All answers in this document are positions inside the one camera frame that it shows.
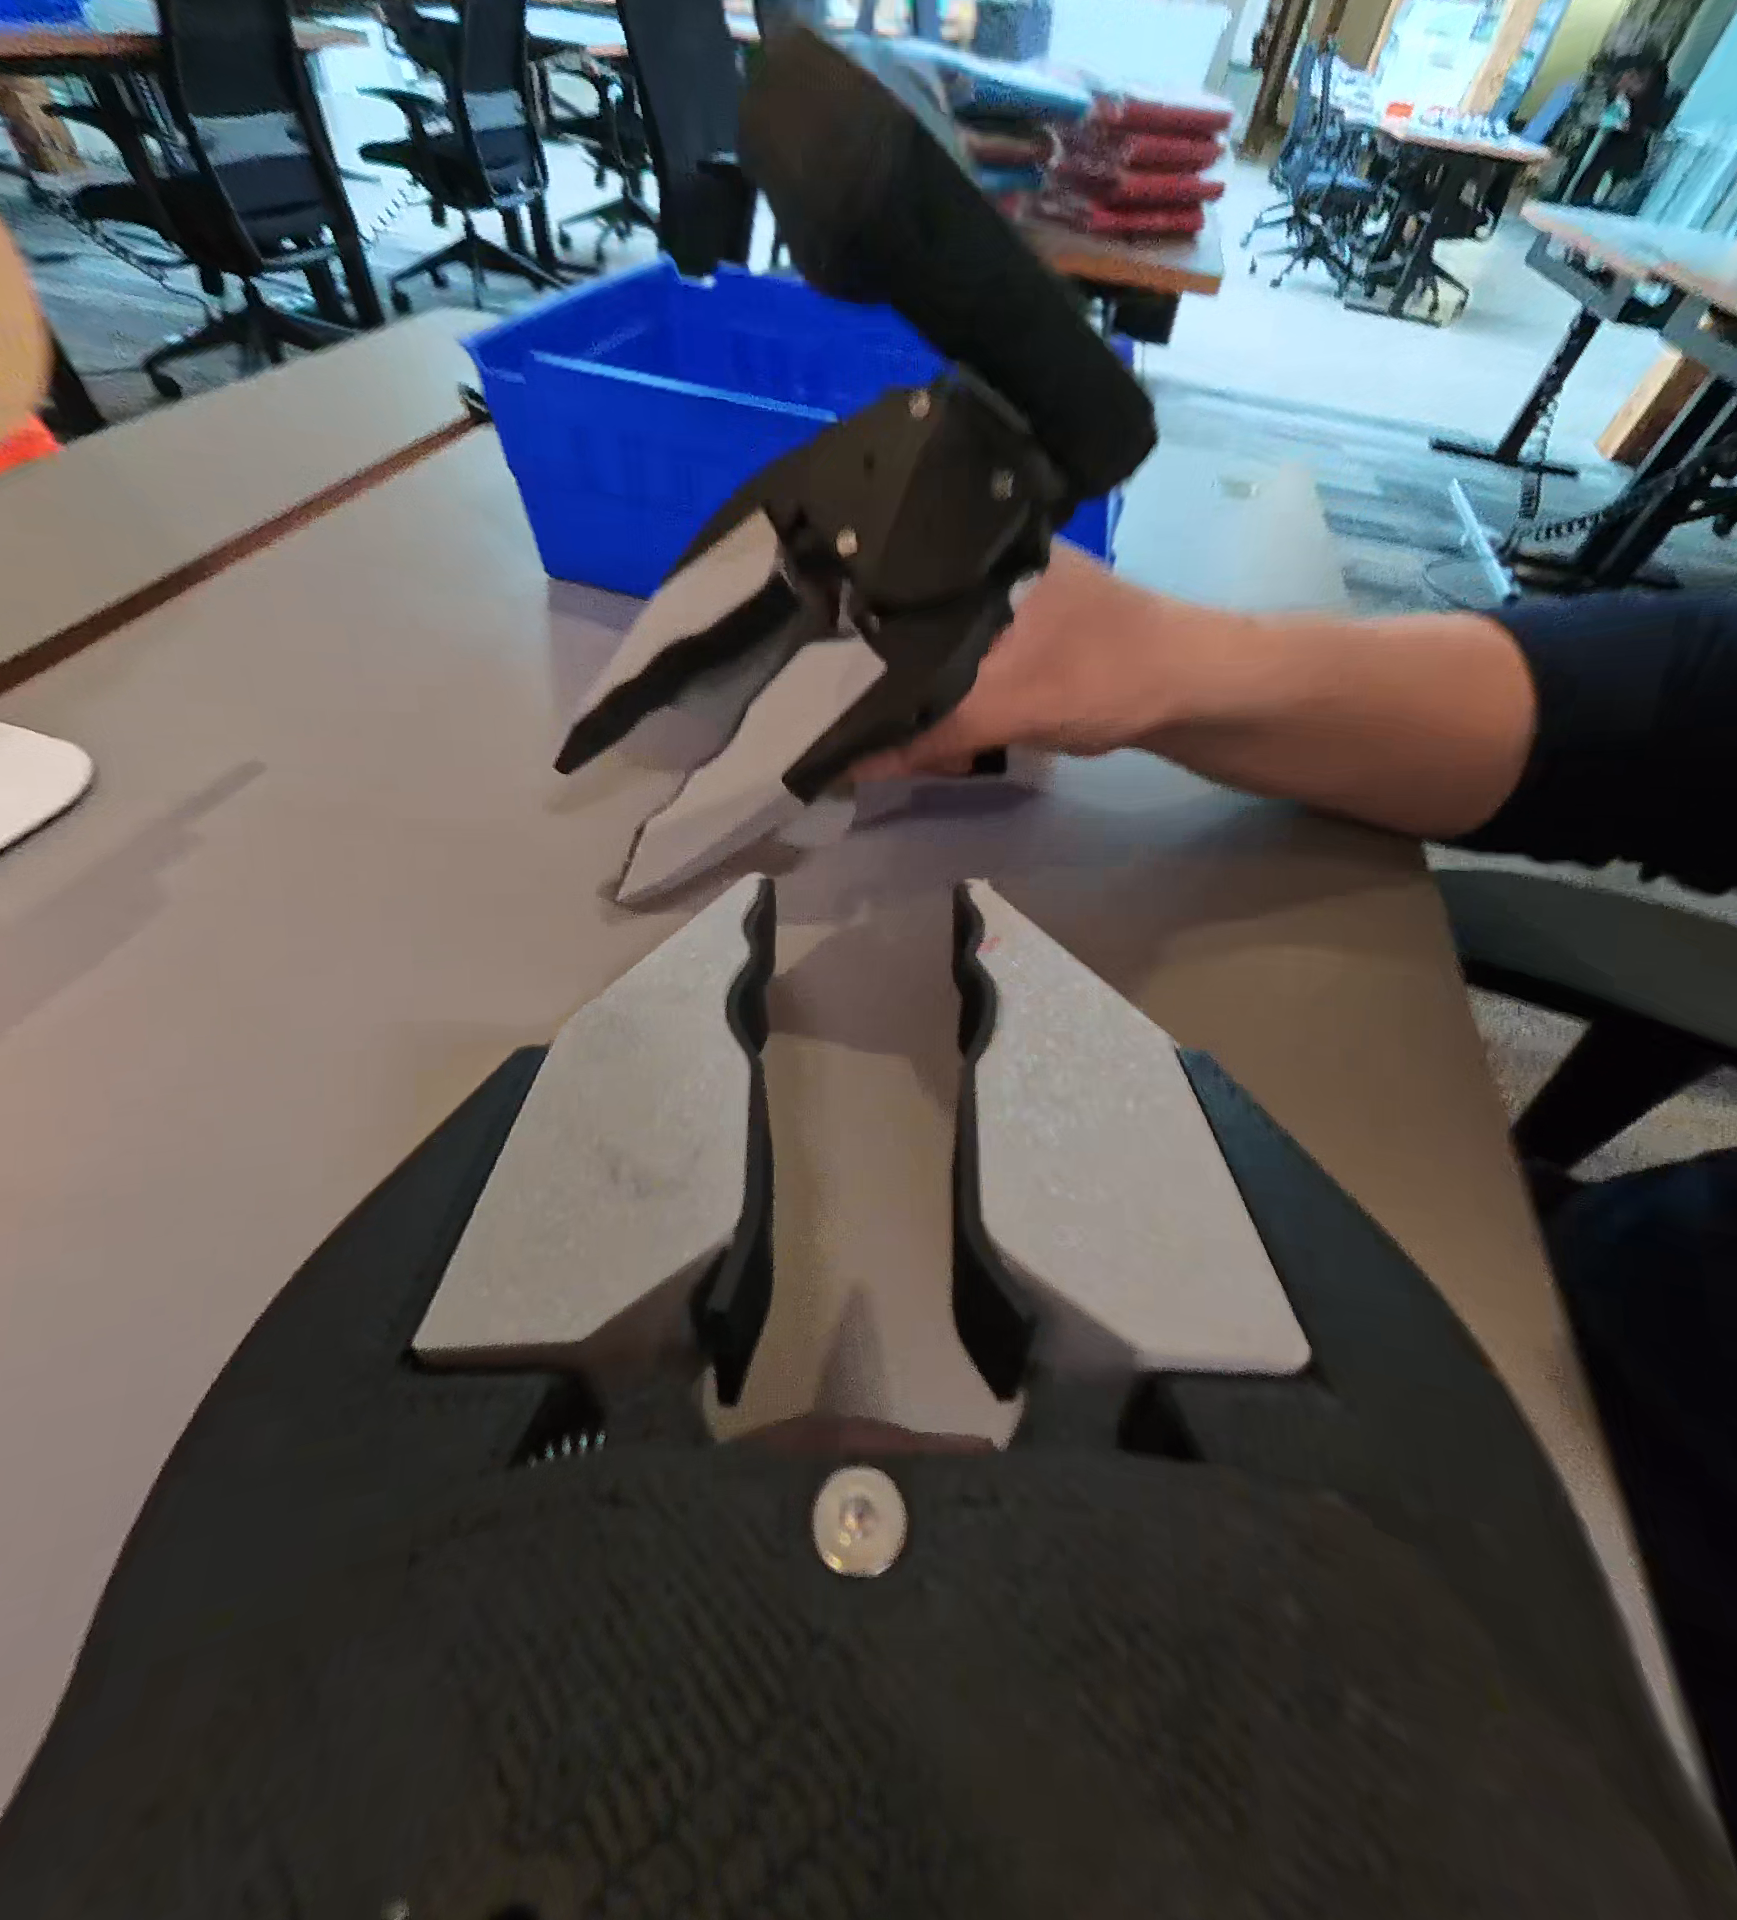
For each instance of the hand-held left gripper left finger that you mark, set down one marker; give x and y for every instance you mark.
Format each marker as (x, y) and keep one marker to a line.
(614, 1185)

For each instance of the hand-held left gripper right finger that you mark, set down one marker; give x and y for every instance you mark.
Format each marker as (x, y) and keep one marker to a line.
(1123, 1201)

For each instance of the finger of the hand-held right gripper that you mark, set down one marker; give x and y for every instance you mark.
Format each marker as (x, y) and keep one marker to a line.
(695, 593)
(726, 824)

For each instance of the person's right forearm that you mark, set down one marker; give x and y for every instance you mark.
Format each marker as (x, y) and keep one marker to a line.
(1408, 721)

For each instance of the person's right hand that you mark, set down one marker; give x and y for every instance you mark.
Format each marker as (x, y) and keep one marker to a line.
(1064, 674)

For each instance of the blue plastic bin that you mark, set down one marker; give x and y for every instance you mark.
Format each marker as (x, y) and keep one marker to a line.
(630, 451)

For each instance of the black flat object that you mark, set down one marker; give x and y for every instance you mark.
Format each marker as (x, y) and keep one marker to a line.
(472, 403)

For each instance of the wooden top desk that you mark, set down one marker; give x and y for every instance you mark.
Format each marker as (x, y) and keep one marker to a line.
(58, 42)
(1153, 262)
(1677, 262)
(1467, 147)

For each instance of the stack of folded cloths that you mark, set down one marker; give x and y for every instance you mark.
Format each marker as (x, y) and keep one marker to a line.
(1140, 165)

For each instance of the grey seat office chair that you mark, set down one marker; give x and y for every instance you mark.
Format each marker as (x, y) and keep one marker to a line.
(1633, 944)

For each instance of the person's dark clothed body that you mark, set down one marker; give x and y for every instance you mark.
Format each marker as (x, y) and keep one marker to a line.
(1708, 1500)

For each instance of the small orange object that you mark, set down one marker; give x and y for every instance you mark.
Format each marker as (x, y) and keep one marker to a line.
(7, 451)

